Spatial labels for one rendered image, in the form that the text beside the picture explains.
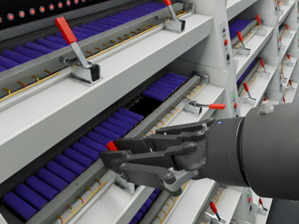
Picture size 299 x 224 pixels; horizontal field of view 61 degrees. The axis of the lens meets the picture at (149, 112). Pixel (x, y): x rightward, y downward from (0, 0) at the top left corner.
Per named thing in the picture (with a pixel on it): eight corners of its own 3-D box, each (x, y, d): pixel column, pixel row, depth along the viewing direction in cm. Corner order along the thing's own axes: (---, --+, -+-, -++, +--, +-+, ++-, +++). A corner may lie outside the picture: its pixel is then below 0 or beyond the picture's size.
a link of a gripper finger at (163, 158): (208, 166, 31) (205, 174, 30) (136, 173, 37) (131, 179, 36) (197, 139, 30) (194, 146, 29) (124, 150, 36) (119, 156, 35)
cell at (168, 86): (158, 84, 73) (178, 91, 70) (154, 87, 71) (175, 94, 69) (158, 79, 72) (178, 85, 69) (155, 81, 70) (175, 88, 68)
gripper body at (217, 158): (253, 207, 25) (177, 198, 31) (271, 156, 31) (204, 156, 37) (230, 144, 23) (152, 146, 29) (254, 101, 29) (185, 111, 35)
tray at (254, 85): (274, 74, 132) (283, 49, 123) (240, 139, 90) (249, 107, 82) (236, 64, 140) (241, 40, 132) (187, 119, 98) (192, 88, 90)
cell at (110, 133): (99, 130, 56) (123, 141, 53) (94, 134, 54) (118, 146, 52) (98, 123, 55) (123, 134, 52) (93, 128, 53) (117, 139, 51)
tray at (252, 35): (271, 36, 124) (280, 6, 115) (232, 87, 82) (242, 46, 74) (230, 28, 132) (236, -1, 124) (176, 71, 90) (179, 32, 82)
